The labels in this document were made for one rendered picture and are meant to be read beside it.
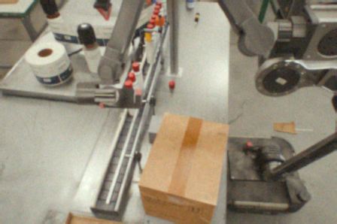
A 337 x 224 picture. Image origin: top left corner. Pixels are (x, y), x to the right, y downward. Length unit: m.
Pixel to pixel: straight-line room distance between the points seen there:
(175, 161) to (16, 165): 0.78
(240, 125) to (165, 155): 1.60
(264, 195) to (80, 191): 1.15
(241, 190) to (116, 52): 1.33
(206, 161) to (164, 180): 0.15
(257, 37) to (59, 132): 1.02
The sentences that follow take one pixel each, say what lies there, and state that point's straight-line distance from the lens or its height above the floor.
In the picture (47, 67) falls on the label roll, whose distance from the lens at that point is 1.48.
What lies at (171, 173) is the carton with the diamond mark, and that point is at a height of 1.12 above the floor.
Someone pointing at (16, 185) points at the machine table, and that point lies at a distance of 1.31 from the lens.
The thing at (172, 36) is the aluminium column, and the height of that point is 1.09.
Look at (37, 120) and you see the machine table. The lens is 1.48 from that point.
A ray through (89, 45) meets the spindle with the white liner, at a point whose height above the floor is 1.08.
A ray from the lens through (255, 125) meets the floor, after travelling 2.43.
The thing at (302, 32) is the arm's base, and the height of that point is 1.47.
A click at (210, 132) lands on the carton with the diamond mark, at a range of 0.91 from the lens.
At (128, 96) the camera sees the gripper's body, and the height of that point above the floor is 1.25.
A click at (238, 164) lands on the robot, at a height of 0.26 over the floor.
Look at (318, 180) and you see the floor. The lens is 2.32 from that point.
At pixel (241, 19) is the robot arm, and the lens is 0.74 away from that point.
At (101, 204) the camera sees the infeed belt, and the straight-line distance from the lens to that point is 1.08.
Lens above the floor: 1.85
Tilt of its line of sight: 50 degrees down
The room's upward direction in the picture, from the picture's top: 2 degrees counter-clockwise
